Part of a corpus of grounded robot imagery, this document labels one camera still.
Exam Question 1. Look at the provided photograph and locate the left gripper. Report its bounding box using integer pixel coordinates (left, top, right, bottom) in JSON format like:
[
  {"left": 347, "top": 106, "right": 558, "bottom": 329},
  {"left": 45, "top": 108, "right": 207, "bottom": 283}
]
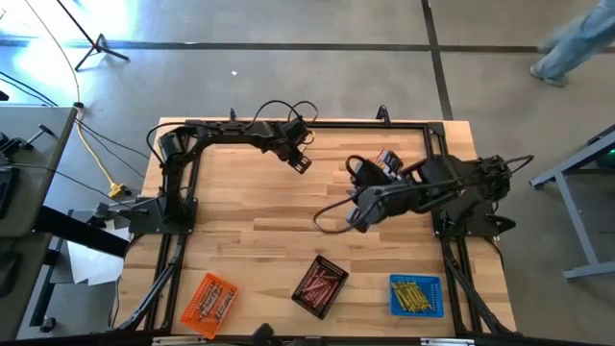
[{"left": 273, "top": 134, "right": 314, "bottom": 175}]

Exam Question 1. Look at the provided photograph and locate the black slotted plastic basket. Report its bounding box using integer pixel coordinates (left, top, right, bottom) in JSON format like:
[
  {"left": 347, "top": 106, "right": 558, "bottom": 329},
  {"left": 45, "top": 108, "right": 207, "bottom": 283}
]
[{"left": 290, "top": 254, "right": 351, "bottom": 321}]

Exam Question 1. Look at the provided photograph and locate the orange slotted plastic basket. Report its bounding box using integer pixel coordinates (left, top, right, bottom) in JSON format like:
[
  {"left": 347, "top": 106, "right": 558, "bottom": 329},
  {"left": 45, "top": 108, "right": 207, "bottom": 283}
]
[{"left": 180, "top": 272, "right": 239, "bottom": 340}]

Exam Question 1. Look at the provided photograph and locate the blue slotted plastic basket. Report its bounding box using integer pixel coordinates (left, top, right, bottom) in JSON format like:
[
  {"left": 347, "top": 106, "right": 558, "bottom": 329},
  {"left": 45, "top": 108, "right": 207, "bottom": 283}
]
[{"left": 389, "top": 274, "right": 445, "bottom": 319}]

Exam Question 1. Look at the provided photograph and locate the white paper sheet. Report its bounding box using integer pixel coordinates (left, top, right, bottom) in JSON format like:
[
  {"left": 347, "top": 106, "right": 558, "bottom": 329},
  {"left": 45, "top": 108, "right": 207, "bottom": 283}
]
[{"left": 66, "top": 229, "right": 132, "bottom": 287}]

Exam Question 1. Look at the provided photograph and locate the black steel beam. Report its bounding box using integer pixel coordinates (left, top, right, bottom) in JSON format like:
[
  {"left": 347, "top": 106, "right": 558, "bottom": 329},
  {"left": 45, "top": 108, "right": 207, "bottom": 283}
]
[{"left": 33, "top": 206, "right": 131, "bottom": 259}]

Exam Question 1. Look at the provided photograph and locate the person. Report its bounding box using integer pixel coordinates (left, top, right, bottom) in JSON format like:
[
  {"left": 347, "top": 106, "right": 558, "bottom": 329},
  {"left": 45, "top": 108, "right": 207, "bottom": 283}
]
[{"left": 529, "top": 0, "right": 615, "bottom": 88}]

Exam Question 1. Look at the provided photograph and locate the black tripod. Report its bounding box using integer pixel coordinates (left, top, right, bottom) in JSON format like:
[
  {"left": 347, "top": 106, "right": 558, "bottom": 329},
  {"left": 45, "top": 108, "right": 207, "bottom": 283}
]
[{"left": 55, "top": 0, "right": 130, "bottom": 72}]

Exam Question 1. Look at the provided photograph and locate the black device with green light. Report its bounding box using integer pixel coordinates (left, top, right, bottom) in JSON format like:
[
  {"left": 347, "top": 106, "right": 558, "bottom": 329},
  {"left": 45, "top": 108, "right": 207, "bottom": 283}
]
[{"left": 588, "top": 125, "right": 615, "bottom": 168}]

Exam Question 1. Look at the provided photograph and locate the grey desk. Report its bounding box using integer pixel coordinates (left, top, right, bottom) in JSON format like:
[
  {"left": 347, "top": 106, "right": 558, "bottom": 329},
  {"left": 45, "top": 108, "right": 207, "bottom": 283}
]
[{"left": 0, "top": 105, "right": 78, "bottom": 340}]

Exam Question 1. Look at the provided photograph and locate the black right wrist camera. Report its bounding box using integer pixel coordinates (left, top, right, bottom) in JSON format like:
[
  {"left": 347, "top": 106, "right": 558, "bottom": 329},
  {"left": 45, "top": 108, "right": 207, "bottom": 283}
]
[{"left": 381, "top": 149, "right": 405, "bottom": 177}]

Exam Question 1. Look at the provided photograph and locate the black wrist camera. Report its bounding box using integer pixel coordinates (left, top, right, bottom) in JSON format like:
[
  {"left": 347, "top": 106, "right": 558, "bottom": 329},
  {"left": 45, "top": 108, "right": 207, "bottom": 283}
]
[
  {"left": 283, "top": 117, "right": 312, "bottom": 144},
  {"left": 381, "top": 149, "right": 405, "bottom": 177}
]

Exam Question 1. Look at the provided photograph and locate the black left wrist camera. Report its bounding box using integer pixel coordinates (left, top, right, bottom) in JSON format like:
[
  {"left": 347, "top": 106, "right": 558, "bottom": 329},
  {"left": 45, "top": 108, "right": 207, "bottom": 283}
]
[{"left": 283, "top": 117, "right": 312, "bottom": 144}]

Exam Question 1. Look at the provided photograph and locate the black aluminium table frame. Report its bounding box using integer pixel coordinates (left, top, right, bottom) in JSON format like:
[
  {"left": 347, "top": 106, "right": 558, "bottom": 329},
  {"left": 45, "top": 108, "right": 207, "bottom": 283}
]
[{"left": 114, "top": 117, "right": 518, "bottom": 337}]

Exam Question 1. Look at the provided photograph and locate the silver metal bracket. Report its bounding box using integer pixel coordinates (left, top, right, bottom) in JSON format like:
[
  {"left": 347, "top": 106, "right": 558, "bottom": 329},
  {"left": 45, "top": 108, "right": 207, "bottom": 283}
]
[
  {"left": 420, "top": 337, "right": 476, "bottom": 346},
  {"left": 152, "top": 335, "right": 209, "bottom": 346}
]

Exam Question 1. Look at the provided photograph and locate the yellow extension cable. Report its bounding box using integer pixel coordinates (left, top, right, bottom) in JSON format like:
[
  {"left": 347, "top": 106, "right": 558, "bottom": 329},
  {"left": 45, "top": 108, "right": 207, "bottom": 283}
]
[{"left": 23, "top": 0, "right": 127, "bottom": 199}]

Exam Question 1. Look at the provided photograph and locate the black floor cable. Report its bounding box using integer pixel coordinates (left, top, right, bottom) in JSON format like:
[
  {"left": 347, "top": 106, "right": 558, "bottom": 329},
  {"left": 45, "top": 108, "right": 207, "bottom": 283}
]
[
  {"left": 0, "top": 161, "right": 160, "bottom": 206},
  {"left": 74, "top": 117, "right": 151, "bottom": 180}
]

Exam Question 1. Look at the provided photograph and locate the grey table leg frame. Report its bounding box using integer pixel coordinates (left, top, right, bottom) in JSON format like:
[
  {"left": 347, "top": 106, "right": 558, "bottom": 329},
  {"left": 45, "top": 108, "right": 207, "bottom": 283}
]
[{"left": 529, "top": 125, "right": 615, "bottom": 281}]

